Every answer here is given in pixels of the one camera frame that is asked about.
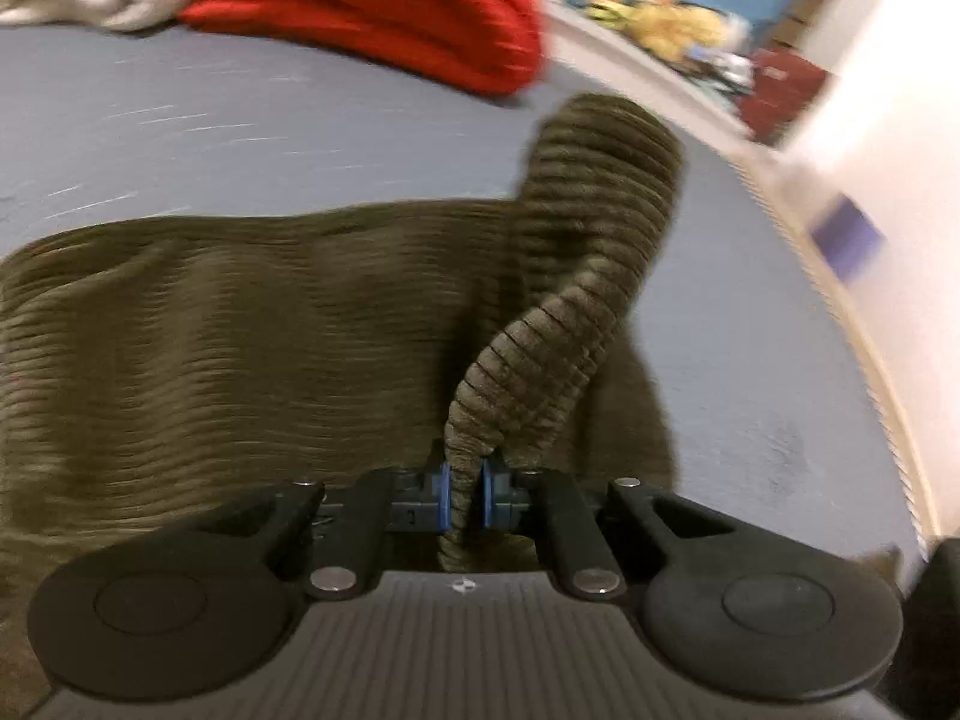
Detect red folded blanket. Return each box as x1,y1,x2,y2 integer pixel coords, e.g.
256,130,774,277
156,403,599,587
178,0,545,98

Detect olive corduroy pants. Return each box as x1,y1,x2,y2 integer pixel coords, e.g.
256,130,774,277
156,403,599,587
0,94,686,720

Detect grey-blue bed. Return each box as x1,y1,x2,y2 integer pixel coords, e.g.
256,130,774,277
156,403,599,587
0,15,947,590

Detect yellow plush toy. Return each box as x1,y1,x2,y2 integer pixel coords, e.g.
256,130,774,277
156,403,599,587
587,0,734,59

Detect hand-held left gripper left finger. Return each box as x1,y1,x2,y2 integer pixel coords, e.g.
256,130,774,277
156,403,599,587
193,461,452,602

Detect dark red bag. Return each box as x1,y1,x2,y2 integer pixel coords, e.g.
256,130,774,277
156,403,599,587
738,48,831,145

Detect purple box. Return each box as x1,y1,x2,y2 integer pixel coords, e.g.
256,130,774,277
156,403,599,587
810,195,887,283

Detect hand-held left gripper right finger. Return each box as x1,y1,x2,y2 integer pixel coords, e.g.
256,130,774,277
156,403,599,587
480,459,747,602

